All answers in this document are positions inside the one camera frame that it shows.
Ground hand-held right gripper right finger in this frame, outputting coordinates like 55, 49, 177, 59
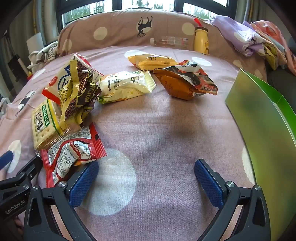
194, 159, 271, 241

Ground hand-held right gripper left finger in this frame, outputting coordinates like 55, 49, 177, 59
23, 160, 100, 241

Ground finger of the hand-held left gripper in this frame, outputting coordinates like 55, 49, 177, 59
14, 156, 44, 186
0, 151, 14, 172

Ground red snack packet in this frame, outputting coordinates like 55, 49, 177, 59
40, 122, 108, 188

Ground green cardboard box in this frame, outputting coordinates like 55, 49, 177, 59
225, 68, 296, 241

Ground brown gold wrapper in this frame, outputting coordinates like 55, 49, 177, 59
58, 53, 102, 130

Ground white packet red edges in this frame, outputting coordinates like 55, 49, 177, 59
42, 64, 104, 105

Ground yellow orange snack packet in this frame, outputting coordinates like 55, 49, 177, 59
124, 54, 178, 73

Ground soda cracker packet green label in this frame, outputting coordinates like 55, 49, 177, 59
31, 99, 72, 150

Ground pink polka dot bedsheet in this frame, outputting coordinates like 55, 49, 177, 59
0, 45, 266, 241

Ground orange brown snack packet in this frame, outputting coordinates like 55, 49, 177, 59
153, 68, 202, 100

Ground red black crumpled wrapper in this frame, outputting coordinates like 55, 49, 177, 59
162, 60, 218, 96

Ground pale yellow snack packet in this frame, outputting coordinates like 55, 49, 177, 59
97, 71, 157, 105

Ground striped white cloth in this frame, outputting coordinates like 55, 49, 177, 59
27, 41, 59, 70

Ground yellow bottle brown cap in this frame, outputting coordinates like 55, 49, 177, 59
193, 18, 210, 55

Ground clear plastic bottle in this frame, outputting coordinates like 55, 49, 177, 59
150, 36, 195, 51

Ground colourful patterned cloth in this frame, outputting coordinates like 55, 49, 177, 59
251, 20, 296, 70

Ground purple patterned cloth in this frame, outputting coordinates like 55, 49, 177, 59
211, 15, 266, 57

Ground brown polka dot pillow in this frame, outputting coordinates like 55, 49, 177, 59
57, 10, 266, 77

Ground black window frame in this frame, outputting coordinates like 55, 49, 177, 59
55, 0, 241, 26

